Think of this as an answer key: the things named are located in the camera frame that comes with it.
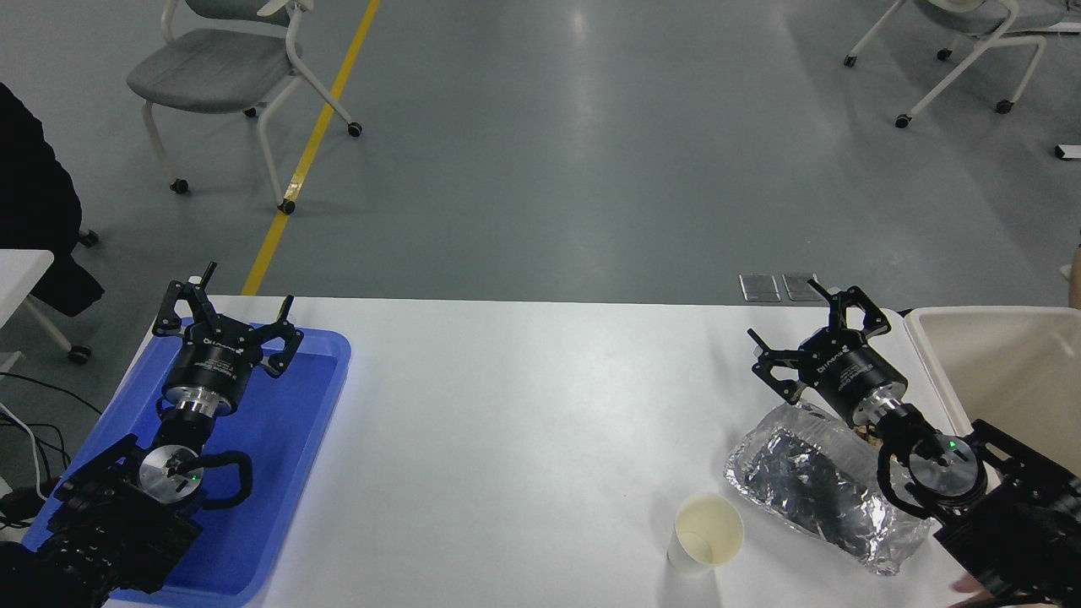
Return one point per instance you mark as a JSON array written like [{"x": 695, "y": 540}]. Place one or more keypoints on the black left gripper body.
[{"x": 213, "y": 359}]

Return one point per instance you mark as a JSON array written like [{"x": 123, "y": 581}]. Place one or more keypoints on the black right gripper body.
[{"x": 849, "y": 371}]

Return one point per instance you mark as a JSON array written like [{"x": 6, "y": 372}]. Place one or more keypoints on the white paper cup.
[{"x": 709, "y": 523}]

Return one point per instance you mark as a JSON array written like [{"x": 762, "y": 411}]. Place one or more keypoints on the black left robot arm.
[{"x": 110, "y": 523}]

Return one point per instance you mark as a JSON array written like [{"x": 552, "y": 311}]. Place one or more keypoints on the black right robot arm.
[{"x": 1013, "y": 515}]

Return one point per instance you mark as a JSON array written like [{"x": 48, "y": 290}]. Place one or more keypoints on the person's hand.
[{"x": 973, "y": 584}]

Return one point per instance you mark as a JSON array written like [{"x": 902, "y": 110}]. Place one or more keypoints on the crumpled tan paper ball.
[{"x": 863, "y": 433}]

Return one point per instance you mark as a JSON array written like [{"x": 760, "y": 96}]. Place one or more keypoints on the metal floor plate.
[
  {"x": 798, "y": 287},
  {"x": 760, "y": 288}
]

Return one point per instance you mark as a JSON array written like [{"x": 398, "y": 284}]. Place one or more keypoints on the blue plastic tray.
[{"x": 287, "y": 439}]

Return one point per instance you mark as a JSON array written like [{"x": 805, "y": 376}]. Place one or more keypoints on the crumpled silver foil tray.
[{"x": 811, "y": 481}]

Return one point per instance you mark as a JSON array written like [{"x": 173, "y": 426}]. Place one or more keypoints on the large pale plastic bin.
[{"x": 1013, "y": 371}]

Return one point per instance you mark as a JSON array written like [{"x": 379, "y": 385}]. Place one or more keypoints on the white side table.
[{"x": 17, "y": 279}]

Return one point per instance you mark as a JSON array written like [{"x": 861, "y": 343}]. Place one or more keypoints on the person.
[{"x": 34, "y": 203}]

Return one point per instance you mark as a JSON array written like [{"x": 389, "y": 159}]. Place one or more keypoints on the white floor object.
[{"x": 1068, "y": 152}]

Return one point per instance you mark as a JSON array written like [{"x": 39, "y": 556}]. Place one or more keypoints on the grey chair with white frame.
[
  {"x": 988, "y": 17},
  {"x": 211, "y": 72}
]

